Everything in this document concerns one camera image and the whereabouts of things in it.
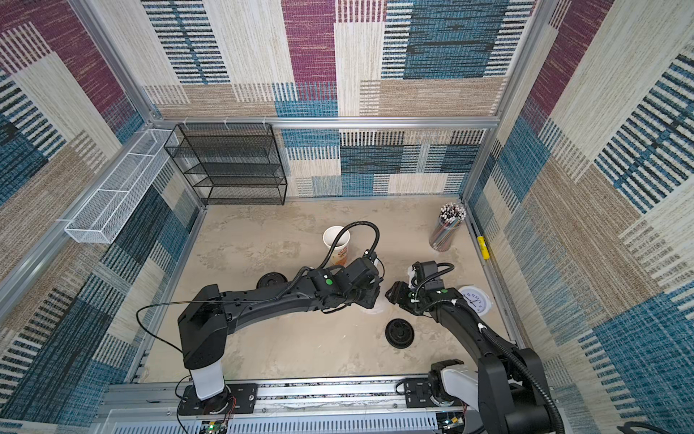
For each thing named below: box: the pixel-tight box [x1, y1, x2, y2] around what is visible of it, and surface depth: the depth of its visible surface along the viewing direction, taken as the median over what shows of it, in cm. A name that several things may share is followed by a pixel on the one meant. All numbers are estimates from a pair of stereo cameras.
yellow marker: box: [477, 235, 490, 261], surface depth 109 cm
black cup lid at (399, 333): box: [384, 318, 415, 350], surface depth 85 cm
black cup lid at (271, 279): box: [256, 272, 289, 289], surface depth 78 cm
